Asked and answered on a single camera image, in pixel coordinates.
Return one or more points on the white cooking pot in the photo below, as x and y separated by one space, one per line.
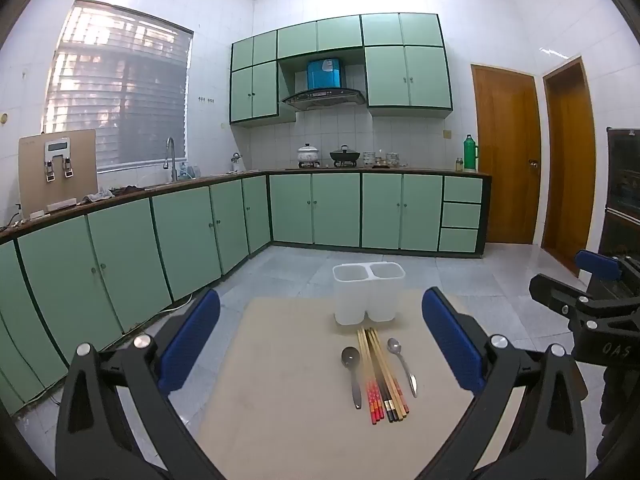
307 154

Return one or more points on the white two-compartment utensil holder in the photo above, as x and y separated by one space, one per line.
360 300

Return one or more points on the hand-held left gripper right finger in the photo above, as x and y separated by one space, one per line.
452 345

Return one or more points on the dark metal spoon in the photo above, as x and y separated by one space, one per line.
351 356

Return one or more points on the dark glass-front cabinet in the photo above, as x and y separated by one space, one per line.
622 185

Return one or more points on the green wall cabinet run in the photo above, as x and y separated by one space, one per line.
425 75

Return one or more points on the bowls and jars cluster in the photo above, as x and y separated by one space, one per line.
370 158

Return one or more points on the silver metal spoon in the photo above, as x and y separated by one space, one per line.
394 345

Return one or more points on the wooden chopstick striped end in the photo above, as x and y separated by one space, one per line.
388 382
393 382

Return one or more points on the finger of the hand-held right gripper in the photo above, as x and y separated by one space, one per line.
550 292
597 262

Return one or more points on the grey cloth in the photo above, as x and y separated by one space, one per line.
100 195

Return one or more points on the green base cabinet run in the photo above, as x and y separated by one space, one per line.
330 210

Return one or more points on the plain wooden door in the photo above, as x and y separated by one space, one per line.
570 170

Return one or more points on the white kettle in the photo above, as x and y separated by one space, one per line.
236 161

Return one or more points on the dark kitchen countertop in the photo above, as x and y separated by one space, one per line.
225 178

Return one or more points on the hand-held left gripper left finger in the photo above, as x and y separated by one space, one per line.
192 345

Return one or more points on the black wok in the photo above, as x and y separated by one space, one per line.
344 156

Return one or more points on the green thermos flask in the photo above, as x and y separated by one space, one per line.
470 157

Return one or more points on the red patterned end chopstick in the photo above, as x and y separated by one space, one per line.
370 382
367 382
374 382
377 382

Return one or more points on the black chopstick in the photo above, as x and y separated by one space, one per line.
383 382
380 382

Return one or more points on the wooden door with knob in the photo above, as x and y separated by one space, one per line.
505 160

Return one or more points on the chrome kitchen faucet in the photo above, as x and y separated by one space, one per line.
171 147

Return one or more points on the window with blinds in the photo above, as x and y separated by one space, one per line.
120 90

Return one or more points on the range hood with blue film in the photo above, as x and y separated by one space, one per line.
325 97

